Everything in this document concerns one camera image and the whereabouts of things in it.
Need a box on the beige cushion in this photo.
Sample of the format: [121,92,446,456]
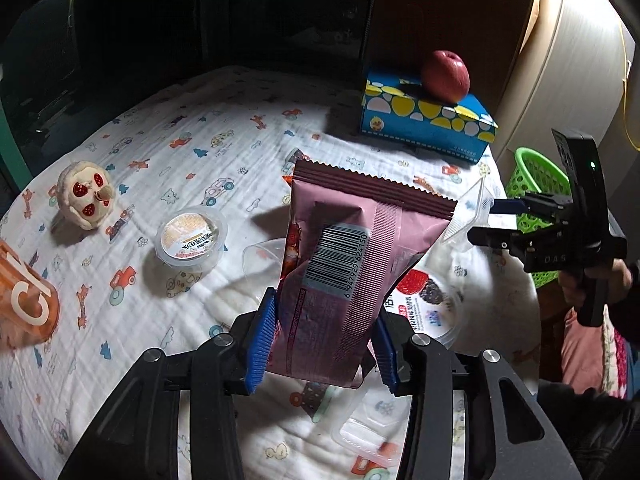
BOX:
[490,0,568,161]

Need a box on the person's right forearm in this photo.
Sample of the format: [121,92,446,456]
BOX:
[605,260,640,346]

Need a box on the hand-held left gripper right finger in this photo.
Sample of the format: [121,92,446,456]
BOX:
[372,310,583,480]

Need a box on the clear plastic container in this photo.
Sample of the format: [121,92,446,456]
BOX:
[440,177,493,247]

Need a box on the orange snack packet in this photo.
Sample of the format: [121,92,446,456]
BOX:
[0,237,61,351]

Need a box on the cream strawberry plush toy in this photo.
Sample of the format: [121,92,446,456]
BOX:
[56,161,115,231]

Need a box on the printed white blanket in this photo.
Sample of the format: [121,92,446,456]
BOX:
[0,65,541,480]

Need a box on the person's right hand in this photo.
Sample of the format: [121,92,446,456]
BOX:
[557,259,634,311]

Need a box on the red apple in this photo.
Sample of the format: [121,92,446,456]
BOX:
[420,50,471,106]

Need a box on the blue dotted tissue box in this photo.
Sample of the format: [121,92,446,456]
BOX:
[359,66,500,165]

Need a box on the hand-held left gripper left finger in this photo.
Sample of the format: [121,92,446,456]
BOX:
[57,287,278,480]

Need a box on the small sealed pudding cup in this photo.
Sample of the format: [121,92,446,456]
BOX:
[156,207,229,270]

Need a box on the clear plastic tray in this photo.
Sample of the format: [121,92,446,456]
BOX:
[332,385,416,467]

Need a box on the pink snack packet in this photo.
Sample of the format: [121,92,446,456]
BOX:
[265,157,458,388]

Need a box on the yellow cable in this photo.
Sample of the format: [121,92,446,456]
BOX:
[617,25,640,151]

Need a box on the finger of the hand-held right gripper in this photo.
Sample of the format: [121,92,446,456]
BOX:
[467,224,568,262]
[490,191,576,222]

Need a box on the berry label yogurt cup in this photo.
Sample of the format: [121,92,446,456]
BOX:
[392,265,463,348]

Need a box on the green plastic mesh basket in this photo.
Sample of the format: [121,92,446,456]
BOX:
[504,147,576,288]

